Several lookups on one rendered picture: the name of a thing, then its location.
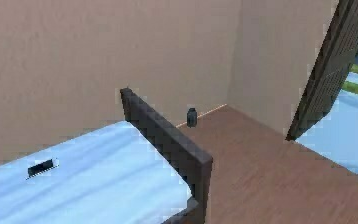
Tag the small dark grey bin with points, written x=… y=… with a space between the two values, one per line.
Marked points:
x=191 y=117

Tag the dark wooden bed pale blue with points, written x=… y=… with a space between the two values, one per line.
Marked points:
x=97 y=176

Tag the black remote control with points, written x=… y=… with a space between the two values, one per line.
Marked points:
x=40 y=168

